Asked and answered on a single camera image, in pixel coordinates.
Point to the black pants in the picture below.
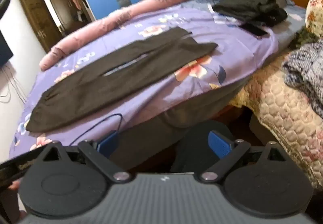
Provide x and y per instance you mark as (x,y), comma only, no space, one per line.
(75,95)

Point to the black phone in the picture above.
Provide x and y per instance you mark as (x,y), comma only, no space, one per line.
(254,29)

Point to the black television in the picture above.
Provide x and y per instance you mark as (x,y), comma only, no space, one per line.
(5,48)

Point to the purple floral bedsheet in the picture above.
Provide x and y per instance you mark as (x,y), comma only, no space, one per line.
(227,44)

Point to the pink rolled quilt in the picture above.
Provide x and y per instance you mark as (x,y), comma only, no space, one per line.
(83,32)

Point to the brown wooden door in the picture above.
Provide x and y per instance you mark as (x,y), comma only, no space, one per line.
(37,16)

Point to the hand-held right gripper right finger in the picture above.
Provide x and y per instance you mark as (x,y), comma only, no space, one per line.
(219,144)

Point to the beige floral quilted cover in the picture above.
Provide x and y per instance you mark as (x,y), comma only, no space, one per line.
(277,112)

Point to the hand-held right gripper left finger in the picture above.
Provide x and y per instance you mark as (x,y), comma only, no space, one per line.
(108,142)

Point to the grey knit sweater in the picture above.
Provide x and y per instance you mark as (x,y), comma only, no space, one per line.
(307,67)

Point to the folded black clothes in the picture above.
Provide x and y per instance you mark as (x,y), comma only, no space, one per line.
(252,6)

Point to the black round object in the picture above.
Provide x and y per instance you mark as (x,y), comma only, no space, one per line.
(4,5)

